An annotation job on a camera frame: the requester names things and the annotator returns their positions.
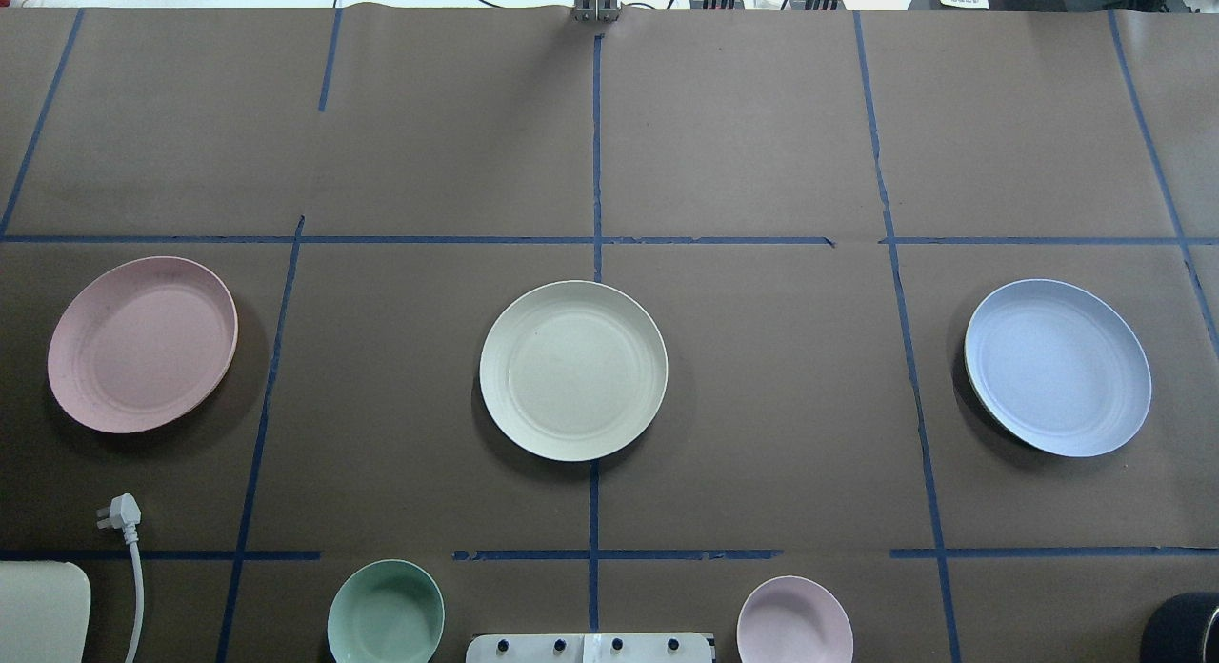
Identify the light blue plate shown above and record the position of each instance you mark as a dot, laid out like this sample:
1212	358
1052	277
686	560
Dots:
1058	367

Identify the pink plate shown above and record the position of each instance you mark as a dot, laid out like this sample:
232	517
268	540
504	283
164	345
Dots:
142	345

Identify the cream white plate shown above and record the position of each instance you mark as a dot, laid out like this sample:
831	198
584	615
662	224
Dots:
573	371

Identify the brown paper table cover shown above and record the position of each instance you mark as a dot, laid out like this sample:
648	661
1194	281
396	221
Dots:
809	205

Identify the pink bowl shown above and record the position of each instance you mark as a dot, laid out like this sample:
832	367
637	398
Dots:
792	619

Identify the green bowl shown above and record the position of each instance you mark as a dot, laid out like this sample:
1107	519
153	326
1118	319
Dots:
388	611

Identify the cream white toaster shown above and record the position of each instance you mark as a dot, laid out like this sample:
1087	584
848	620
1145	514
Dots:
45	607

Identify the dark blue saucepan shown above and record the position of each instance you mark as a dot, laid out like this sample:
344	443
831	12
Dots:
1183	629

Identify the aluminium frame post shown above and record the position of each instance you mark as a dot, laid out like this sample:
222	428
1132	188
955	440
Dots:
596	10

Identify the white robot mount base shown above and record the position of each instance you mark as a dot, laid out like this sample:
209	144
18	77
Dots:
593	647

